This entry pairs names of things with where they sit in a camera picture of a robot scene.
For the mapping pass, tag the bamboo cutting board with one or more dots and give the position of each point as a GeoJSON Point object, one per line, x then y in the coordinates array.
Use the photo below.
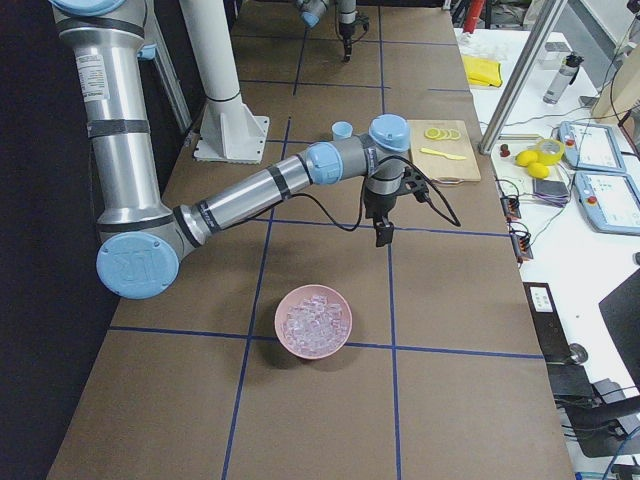
{"type": "Point", "coordinates": [438, 168]}

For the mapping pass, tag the yellow cloth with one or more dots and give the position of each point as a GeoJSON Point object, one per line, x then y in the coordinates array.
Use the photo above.
{"type": "Point", "coordinates": [482, 72]}

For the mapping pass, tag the upper teach pendant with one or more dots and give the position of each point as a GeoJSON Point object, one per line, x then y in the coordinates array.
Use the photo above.
{"type": "Point", "coordinates": [590, 146]}

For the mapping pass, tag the yellow wooden knife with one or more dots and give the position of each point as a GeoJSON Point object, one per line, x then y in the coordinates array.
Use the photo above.
{"type": "Point", "coordinates": [449, 156]}

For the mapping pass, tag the whole lemon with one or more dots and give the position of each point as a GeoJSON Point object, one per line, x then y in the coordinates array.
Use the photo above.
{"type": "Point", "coordinates": [526, 157]}
{"type": "Point", "coordinates": [538, 170]}

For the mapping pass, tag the lower teach pendant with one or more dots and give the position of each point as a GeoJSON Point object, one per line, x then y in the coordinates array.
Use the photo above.
{"type": "Point", "coordinates": [610, 201]}

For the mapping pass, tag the aluminium frame post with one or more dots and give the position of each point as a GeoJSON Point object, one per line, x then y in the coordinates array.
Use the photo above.
{"type": "Point", "coordinates": [548, 16]}

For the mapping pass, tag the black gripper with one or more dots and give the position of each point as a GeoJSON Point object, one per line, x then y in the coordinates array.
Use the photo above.
{"type": "Point", "coordinates": [378, 206]}
{"type": "Point", "coordinates": [345, 26]}

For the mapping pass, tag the yellow tape roll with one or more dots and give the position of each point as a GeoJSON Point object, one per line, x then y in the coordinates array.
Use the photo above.
{"type": "Point", "coordinates": [550, 151]}

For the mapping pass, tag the teach pendant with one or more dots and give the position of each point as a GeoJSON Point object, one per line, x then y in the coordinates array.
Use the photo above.
{"type": "Point", "coordinates": [610, 201]}
{"type": "Point", "coordinates": [590, 146]}

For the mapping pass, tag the light blue plastic cup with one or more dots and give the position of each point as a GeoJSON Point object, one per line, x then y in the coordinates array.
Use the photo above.
{"type": "Point", "coordinates": [341, 130]}

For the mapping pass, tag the grey water bottle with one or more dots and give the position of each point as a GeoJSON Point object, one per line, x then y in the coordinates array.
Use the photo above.
{"type": "Point", "coordinates": [565, 77]}

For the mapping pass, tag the pink bowl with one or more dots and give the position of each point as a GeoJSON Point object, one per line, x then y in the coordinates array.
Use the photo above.
{"type": "Point", "coordinates": [296, 296]}

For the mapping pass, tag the pile of clear ice cubes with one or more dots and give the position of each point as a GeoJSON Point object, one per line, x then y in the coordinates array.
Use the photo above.
{"type": "Point", "coordinates": [315, 327]}

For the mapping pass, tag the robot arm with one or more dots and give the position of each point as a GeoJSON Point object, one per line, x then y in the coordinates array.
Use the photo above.
{"type": "Point", "coordinates": [143, 240]}
{"type": "Point", "coordinates": [311, 12]}

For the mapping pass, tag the white label black box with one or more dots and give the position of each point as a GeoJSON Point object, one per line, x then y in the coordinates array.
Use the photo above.
{"type": "Point", "coordinates": [539, 297]}

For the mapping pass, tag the purple notebook stack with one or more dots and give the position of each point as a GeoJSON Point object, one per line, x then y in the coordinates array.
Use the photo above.
{"type": "Point", "coordinates": [553, 192]}

